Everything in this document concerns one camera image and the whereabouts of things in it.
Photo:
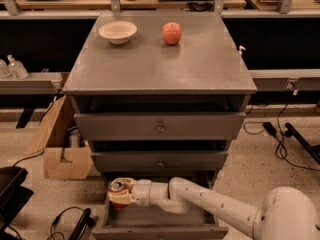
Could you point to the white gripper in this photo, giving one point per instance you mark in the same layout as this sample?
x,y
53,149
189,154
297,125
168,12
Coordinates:
x,y
142,192

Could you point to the red coke can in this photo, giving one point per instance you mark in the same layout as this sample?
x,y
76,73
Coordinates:
x,y
118,186

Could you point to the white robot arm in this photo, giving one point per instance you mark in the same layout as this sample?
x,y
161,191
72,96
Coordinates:
x,y
285,214

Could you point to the grey middle drawer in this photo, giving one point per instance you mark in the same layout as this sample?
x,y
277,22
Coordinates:
x,y
159,160

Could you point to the grey open bottom drawer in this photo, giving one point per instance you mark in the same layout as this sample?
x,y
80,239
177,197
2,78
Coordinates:
x,y
152,223

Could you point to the grey top drawer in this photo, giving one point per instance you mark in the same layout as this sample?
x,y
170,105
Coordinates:
x,y
159,126

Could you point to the grey drawer cabinet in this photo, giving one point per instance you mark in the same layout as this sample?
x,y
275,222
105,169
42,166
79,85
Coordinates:
x,y
203,73

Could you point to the cardboard box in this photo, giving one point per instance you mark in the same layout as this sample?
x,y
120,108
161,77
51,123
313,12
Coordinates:
x,y
63,158

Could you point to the white bowl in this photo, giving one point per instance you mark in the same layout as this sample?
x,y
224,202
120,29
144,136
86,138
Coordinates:
x,y
118,32

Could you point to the black power adapter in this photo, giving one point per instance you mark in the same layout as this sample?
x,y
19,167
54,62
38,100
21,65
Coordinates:
x,y
270,128

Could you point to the clear sanitizer bottle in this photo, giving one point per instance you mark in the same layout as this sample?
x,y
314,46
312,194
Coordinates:
x,y
16,68

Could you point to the red apple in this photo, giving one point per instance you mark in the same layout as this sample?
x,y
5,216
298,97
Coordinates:
x,y
171,33

